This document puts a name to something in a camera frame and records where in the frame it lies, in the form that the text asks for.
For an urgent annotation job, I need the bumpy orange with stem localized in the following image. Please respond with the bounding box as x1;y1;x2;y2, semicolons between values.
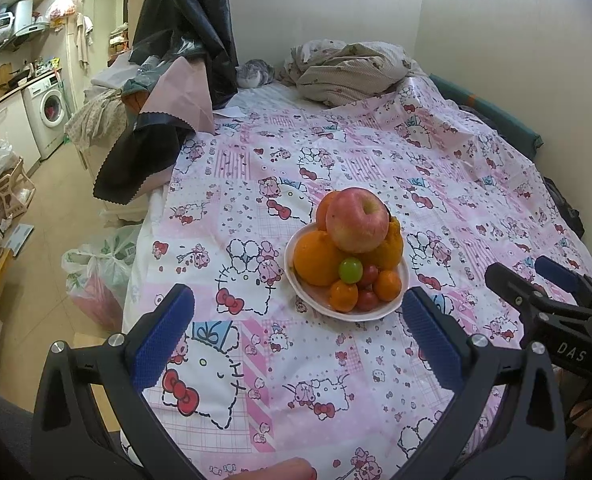
361;216;405;271

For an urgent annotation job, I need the white bed sheet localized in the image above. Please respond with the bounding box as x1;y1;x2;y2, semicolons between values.
216;82;337;121

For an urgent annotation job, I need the pink and black cloth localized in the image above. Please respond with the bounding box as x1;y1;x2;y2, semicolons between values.
93;55;217;206

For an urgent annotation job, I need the floor scale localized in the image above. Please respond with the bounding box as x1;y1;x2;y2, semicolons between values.
3;225;36;256

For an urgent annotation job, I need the white washing machine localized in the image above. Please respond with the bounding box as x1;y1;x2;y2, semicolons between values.
22;72;72;161

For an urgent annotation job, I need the kitchen base cabinet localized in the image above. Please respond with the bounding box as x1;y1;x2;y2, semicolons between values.
0;92;42;166

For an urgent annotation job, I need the white plastic bag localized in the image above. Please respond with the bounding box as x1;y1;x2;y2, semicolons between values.
61;225;142;331

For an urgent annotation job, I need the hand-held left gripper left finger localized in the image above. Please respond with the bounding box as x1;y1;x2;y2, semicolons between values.
30;283;197;480

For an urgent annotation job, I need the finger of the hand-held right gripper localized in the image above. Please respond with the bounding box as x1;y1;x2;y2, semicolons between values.
534;255;592;311
484;261;556;326

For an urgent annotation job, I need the grey and white cat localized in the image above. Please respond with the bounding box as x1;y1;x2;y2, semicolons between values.
236;59;275;88

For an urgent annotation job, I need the hanging white towel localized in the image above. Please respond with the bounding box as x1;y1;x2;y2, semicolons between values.
73;12;95;66

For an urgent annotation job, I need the large round orange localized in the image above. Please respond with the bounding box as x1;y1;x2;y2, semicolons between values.
316;191;344;233
293;230;347;287

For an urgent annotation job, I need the pink strawberry-print plate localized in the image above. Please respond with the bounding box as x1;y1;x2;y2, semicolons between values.
284;222;411;322

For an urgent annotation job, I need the small wooden rack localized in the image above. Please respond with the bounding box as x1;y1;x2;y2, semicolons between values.
0;157;38;221

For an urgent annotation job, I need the red apple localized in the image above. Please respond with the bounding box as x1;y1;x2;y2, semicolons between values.
325;187;391;254

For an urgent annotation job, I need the black plastic sheet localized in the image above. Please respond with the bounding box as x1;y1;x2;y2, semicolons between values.
128;0;239;111

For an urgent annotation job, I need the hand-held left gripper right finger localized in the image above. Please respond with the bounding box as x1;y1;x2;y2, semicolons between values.
401;287;574;480

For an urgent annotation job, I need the hanging pink bag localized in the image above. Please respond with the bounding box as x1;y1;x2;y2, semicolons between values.
46;0;82;23

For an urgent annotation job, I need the floral cloth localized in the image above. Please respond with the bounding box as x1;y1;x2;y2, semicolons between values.
65;95;132;153

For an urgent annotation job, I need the pink cartoon-print blanket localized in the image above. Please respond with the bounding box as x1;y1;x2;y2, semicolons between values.
121;67;592;480

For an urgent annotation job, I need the teal bed frame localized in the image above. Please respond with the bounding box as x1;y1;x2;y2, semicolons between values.
428;74;544;161

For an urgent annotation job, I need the grey cloth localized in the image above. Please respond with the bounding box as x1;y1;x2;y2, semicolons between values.
0;387;42;480

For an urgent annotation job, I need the small green fruit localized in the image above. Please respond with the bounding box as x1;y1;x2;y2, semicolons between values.
338;256;363;283

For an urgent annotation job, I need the crumpled beige duvet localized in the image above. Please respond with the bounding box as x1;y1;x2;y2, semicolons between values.
282;38;419;108

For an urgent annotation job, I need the dark clothes pile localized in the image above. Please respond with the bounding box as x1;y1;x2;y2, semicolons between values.
543;177;586;238

